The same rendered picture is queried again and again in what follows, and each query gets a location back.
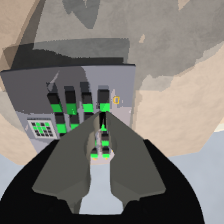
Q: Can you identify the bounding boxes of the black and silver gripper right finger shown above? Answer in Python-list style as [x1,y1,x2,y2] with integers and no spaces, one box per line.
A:
[104,111,205,224]

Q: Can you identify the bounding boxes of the grey switch panel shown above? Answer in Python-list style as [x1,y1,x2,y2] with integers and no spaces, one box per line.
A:
[0,63,136,164]

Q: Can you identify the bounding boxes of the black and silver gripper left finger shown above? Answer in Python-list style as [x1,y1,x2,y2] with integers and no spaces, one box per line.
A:
[0,111,104,224]

